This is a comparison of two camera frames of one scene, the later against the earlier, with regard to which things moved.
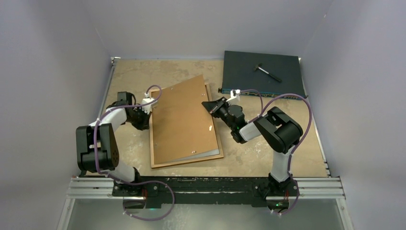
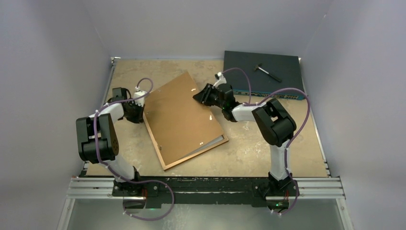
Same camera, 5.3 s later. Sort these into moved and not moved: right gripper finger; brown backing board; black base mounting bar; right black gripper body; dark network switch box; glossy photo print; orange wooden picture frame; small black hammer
Moved: right gripper finger; glossy photo print; right black gripper body; orange wooden picture frame
Not moved: small black hammer; dark network switch box; brown backing board; black base mounting bar
